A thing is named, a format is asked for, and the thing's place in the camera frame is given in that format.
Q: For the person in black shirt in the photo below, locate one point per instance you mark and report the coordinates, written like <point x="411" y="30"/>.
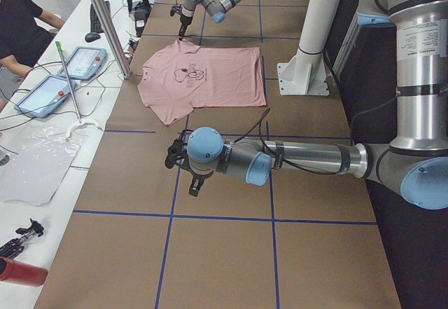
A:
<point x="22" y="41"/>

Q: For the black computer mouse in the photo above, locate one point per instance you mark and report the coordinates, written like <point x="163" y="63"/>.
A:
<point x="92" y="36"/>

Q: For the far blue teach pendant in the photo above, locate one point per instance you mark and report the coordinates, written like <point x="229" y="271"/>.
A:
<point x="84" y="62"/>

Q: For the black keyboard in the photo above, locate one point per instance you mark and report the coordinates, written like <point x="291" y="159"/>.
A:
<point x="95" y="24"/>

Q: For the near blue teach pendant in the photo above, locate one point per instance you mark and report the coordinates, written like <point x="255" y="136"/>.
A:
<point x="45" y="97"/>

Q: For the clear plastic bag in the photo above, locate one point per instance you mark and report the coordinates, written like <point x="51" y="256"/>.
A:
<point x="33" y="175"/>

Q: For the white pedestal column with base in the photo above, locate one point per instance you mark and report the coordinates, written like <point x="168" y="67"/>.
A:
<point x="305" y="73"/>

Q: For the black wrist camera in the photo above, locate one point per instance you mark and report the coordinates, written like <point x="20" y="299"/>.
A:
<point x="175" y="9"/>
<point x="177" y="155"/>

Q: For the aluminium frame post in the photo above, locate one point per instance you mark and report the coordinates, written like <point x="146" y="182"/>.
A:
<point x="112" y="37"/>

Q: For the blue teach pendant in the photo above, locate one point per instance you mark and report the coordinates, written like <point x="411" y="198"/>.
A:
<point x="84" y="62"/>
<point x="45" y="97"/>

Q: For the black small tripod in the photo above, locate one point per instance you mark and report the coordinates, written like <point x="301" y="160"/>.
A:
<point x="15" y="246"/>

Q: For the black power adapter box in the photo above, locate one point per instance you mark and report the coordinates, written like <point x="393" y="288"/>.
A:
<point x="140" y="18"/>

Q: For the metal rod with green tip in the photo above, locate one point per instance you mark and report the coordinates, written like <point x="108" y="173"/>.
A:
<point x="67" y="76"/>

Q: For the pink Snoopy t-shirt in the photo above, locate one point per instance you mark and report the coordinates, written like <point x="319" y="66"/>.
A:
<point x="183" y="76"/>

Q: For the red cylinder bottle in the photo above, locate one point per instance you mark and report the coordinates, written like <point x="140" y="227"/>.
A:
<point x="17" y="272"/>

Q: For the white clothes hanger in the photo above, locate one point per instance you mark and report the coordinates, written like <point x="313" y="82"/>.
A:
<point x="81" y="124"/>

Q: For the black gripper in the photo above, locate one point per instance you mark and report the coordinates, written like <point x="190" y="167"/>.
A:
<point x="183" y="20"/>
<point x="197" y="174"/>

